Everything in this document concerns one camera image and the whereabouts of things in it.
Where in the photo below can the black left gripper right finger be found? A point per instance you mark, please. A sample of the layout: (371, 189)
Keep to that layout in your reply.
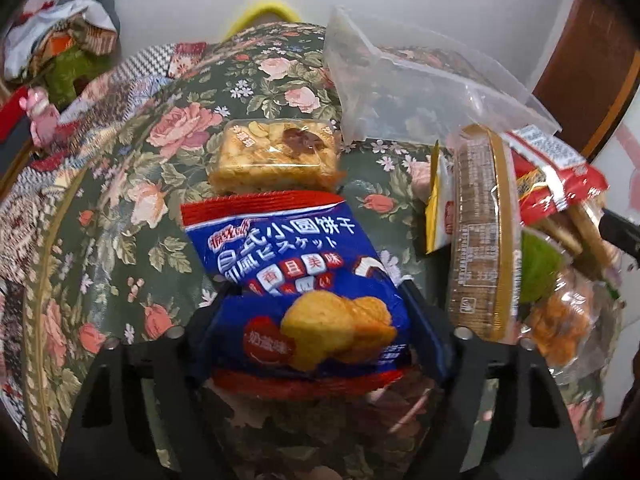
(500, 414)

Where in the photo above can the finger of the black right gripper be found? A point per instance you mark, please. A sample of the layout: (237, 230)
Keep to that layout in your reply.
(620, 232)

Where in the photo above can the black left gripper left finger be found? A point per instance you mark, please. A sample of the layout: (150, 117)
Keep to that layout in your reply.
(138, 414)

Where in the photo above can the green jelly cup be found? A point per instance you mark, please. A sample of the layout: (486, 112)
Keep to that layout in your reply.
(542, 260)

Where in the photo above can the red white snack packet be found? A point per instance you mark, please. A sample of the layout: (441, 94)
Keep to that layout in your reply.
(550, 174)

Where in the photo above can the orange spicy snack clear packet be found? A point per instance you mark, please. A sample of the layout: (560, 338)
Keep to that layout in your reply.
(576, 327)

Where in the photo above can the gold edged cracker packet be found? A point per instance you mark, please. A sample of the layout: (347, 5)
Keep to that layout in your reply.
(485, 272)

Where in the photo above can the blue round biscuit packet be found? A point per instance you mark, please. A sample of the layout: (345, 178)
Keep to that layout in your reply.
(307, 309)

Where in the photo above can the yellow noodle snack packet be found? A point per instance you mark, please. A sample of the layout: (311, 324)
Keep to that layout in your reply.
(439, 212)

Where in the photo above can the nut brittle cake packet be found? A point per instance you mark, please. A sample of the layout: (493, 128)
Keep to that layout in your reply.
(277, 155)

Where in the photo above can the floral green bedspread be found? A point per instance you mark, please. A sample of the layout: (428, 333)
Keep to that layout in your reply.
(112, 259)

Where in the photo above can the brown wooden wardrobe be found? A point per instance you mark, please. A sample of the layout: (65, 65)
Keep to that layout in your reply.
(592, 75)

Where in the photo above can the clear plastic storage box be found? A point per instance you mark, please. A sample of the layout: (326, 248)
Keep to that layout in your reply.
(398, 82)

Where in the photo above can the pink plush toy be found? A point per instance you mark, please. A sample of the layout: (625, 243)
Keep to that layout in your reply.
(42, 114)

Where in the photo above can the pile of clothes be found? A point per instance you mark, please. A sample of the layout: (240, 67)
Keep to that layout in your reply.
(61, 47)

